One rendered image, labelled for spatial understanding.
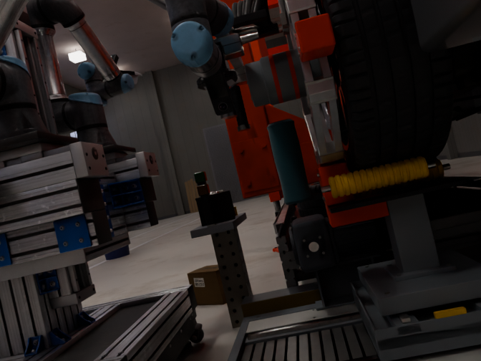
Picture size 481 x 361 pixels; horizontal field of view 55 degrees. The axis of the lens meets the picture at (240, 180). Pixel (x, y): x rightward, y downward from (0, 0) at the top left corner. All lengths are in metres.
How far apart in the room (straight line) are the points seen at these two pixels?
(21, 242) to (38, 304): 0.26
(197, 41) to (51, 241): 0.71
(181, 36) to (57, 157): 0.53
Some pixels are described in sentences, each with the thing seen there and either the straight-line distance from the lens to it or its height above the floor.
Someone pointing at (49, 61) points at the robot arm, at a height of 1.20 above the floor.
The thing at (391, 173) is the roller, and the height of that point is 0.51.
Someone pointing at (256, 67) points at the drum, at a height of 0.88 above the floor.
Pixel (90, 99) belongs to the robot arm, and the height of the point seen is 1.01.
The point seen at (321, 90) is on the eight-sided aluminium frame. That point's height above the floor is 0.74.
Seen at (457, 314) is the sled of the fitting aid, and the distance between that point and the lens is 1.22.
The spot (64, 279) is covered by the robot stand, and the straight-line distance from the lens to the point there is 1.58.
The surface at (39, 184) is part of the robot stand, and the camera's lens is 1.30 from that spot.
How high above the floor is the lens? 0.56
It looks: 1 degrees up
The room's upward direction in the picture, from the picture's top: 13 degrees counter-clockwise
